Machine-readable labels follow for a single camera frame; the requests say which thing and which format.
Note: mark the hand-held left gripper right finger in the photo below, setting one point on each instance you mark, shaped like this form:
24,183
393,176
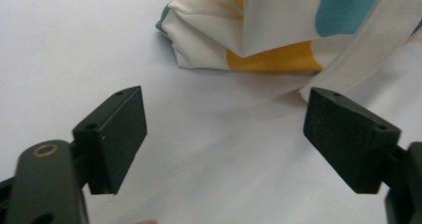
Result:
348,141

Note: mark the white cloth with coloured patches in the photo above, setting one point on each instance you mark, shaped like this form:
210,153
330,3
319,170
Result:
275,28

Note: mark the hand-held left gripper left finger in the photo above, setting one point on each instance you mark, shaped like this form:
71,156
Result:
112,141

